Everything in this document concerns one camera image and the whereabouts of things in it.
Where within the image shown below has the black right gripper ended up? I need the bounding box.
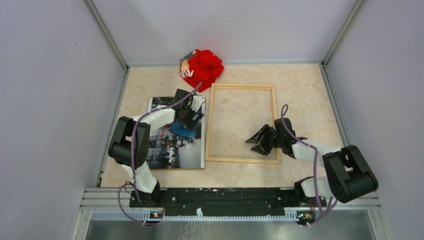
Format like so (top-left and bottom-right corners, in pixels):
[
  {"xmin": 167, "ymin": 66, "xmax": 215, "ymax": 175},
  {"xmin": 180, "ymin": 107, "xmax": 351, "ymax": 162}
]
[{"xmin": 245, "ymin": 124, "xmax": 284, "ymax": 155}]

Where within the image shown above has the light wooden picture frame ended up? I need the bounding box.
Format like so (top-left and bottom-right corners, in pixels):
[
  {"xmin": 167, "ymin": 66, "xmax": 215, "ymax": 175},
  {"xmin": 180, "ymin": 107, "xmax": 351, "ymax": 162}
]
[{"xmin": 205, "ymin": 83, "xmax": 281, "ymax": 165}]

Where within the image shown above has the printed colour photo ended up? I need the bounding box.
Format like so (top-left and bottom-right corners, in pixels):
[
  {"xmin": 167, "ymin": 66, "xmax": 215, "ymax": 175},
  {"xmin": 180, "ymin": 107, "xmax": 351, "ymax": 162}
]
[{"xmin": 145, "ymin": 96, "xmax": 206, "ymax": 170}]

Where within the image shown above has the brown cardboard backing board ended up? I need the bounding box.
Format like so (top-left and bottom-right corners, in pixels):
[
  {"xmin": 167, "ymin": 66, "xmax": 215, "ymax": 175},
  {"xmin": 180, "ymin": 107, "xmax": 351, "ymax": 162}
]
[{"xmin": 145, "ymin": 96, "xmax": 207, "ymax": 172}]

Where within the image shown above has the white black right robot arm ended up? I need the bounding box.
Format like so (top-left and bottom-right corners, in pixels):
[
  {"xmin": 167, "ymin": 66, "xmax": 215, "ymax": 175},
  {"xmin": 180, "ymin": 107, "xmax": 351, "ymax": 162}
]
[{"xmin": 245, "ymin": 117, "xmax": 379, "ymax": 206}]

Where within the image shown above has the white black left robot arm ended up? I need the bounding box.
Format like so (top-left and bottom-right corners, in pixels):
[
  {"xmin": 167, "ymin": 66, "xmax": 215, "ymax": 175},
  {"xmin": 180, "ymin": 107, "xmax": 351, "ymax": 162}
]
[{"xmin": 108, "ymin": 89, "xmax": 206, "ymax": 207}]

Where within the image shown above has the red crumpled cloth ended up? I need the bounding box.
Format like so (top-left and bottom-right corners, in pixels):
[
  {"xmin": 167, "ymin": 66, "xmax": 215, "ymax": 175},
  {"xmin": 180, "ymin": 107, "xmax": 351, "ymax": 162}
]
[{"xmin": 179, "ymin": 49, "xmax": 225, "ymax": 93}]

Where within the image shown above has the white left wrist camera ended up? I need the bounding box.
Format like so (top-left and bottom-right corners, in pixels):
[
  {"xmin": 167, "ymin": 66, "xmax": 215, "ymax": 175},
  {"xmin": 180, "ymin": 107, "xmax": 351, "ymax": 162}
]
[{"xmin": 190, "ymin": 94, "xmax": 206, "ymax": 112}]

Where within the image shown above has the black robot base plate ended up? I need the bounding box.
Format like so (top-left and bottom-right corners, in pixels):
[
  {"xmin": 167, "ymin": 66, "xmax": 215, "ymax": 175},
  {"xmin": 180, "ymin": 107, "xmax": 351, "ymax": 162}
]
[{"xmin": 129, "ymin": 187, "xmax": 318, "ymax": 208}]

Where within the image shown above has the aluminium rail front edge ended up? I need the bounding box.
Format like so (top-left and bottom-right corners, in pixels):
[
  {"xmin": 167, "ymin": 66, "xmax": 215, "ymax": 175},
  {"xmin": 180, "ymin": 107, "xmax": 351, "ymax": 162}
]
[{"xmin": 72, "ymin": 187, "xmax": 393, "ymax": 240}]

